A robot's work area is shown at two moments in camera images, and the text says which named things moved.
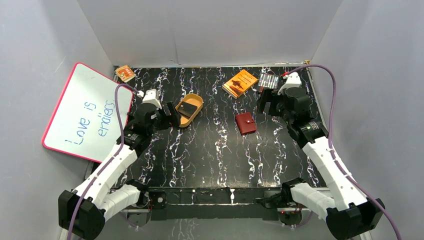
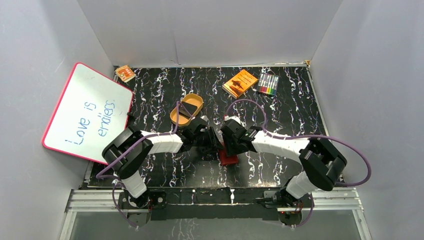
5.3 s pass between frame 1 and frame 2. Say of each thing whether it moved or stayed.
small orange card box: stayed
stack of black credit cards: stayed
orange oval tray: stayed
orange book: stayed
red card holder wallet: moved
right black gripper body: moved
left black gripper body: moved
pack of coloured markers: stayed
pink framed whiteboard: stayed
